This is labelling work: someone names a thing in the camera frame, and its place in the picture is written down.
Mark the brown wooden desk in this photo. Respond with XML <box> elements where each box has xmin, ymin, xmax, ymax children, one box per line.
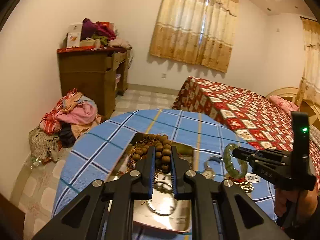
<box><xmin>57</xmin><ymin>47</ymin><xmax>131</xmax><ymax>119</ymax></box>

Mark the red tassel coin charm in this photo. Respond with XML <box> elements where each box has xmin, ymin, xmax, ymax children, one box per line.
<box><xmin>225</xmin><ymin>177</ymin><xmax>246</xmax><ymax>183</ymax></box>

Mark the clothes pile on floor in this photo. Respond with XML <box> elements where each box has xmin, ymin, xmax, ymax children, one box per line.
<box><xmin>39</xmin><ymin>88</ymin><xmax>103</xmax><ymax>148</ymax></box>

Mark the pink metal tin box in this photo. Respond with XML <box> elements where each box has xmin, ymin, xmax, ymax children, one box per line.
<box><xmin>106</xmin><ymin>132</ymin><xmax>191</xmax><ymax>233</ymax></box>

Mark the red patchwork bedspread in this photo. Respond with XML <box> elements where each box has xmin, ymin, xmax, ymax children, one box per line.
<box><xmin>171</xmin><ymin>76</ymin><xmax>320</xmax><ymax>190</ymax></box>

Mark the silver bangle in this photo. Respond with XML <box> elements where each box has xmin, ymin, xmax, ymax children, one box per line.
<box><xmin>147</xmin><ymin>181</ymin><xmax>177</xmax><ymax>216</ymax></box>

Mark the white SOLE label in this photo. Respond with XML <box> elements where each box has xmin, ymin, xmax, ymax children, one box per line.
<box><xmin>245</xmin><ymin>173</ymin><xmax>260</xmax><ymax>184</ymax></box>

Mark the pink pillow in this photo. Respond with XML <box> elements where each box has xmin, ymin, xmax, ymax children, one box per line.
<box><xmin>268</xmin><ymin>95</ymin><xmax>299</xmax><ymax>116</ymax></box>

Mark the silver wristwatch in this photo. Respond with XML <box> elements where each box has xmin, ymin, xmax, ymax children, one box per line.
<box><xmin>202</xmin><ymin>156</ymin><xmax>222</xmax><ymax>180</ymax></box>

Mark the blue plaid tablecloth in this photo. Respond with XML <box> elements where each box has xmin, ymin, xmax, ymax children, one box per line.
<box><xmin>51</xmin><ymin>108</ymin><xmax>283</xmax><ymax>240</ymax></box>

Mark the clothes pile on desk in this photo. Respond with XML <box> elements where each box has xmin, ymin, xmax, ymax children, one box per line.
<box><xmin>80</xmin><ymin>18</ymin><xmax>132</xmax><ymax>49</ymax></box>

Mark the grey patterned cloth on floor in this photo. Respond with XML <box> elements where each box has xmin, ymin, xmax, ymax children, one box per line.
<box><xmin>29</xmin><ymin>127</ymin><xmax>61</xmax><ymax>162</ymax></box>

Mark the beige patterned curtain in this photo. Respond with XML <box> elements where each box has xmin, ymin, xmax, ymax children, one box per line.
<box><xmin>150</xmin><ymin>0</ymin><xmax>239</xmax><ymax>73</ymax></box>

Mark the white product box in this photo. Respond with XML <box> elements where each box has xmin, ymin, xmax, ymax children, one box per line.
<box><xmin>66</xmin><ymin>22</ymin><xmax>82</xmax><ymax>48</ymax></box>

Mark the wooden headboard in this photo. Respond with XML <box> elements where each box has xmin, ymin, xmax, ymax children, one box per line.
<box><xmin>265</xmin><ymin>87</ymin><xmax>320</xmax><ymax>131</ymax></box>

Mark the grey-green bead bracelet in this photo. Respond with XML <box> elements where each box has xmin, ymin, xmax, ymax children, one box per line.
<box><xmin>153</xmin><ymin>179</ymin><xmax>173</xmax><ymax>194</ymax></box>

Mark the brown wooden bead mala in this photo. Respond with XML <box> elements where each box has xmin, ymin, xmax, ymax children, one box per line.
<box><xmin>126</xmin><ymin>133</ymin><xmax>172</xmax><ymax>174</ymax></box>

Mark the green jade bangle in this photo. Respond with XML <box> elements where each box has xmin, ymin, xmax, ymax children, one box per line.
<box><xmin>223</xmin><ymin>142</ymin><xmax>249</xmax><ymax>180</ymax></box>

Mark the person's right hand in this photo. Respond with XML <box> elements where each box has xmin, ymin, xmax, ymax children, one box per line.
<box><xmin>274</xmin><ymin>187</ymin><xmax>318</xmax><ymax>222</ymax></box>

